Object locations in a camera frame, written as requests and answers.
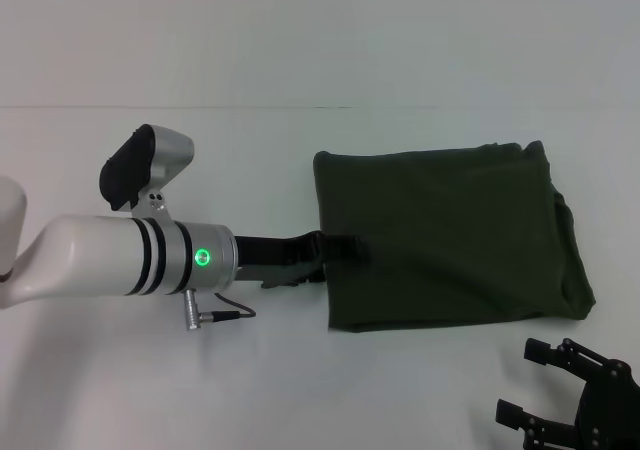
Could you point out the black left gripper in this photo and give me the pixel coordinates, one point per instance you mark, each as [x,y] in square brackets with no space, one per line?
[275,260]

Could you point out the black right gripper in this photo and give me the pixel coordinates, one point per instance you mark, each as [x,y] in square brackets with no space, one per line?
[610,410]

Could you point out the dark green t-shirt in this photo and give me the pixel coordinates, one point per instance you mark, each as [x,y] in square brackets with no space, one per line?
[440,240]

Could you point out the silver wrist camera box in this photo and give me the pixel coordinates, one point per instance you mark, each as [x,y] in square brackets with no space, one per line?
[145,165]

